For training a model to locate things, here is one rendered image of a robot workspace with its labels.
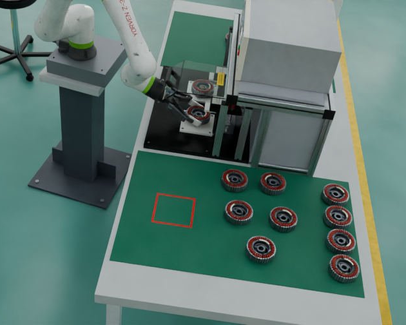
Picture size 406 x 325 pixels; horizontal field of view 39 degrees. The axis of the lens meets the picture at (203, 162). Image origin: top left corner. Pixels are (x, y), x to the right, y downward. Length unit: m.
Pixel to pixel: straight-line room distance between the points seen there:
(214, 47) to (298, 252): 1.45
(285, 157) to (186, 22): 1.28
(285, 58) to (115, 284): 1.09
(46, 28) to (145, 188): 0.88
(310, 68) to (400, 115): 2.23
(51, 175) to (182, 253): 1.49
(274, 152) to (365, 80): 2.39
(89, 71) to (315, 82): 1.11
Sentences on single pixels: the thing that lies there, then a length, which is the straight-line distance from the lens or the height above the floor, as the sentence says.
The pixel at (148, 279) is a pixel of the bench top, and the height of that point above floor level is 0.75.
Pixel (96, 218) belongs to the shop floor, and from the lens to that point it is 3.28.
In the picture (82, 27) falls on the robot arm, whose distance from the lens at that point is 2.87.
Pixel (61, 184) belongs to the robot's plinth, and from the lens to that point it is 3.45.
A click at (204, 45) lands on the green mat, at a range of 3.32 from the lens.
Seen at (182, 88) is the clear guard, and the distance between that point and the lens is 2.41.
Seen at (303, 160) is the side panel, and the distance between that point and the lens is 2.56.
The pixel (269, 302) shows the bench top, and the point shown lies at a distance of 2.13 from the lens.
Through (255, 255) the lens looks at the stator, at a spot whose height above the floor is 0.79.
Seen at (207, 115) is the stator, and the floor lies 0.84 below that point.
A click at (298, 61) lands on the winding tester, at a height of 1.25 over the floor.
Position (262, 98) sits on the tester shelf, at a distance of 2.34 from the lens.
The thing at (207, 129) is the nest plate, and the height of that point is 0.78.
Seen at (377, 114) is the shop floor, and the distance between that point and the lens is 4.48.
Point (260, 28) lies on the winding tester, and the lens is 2.40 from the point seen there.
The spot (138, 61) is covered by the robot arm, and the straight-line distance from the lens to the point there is 2.44.
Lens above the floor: 2.46
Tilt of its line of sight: 42 degrees down
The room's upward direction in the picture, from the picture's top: 10 degrees clockwise
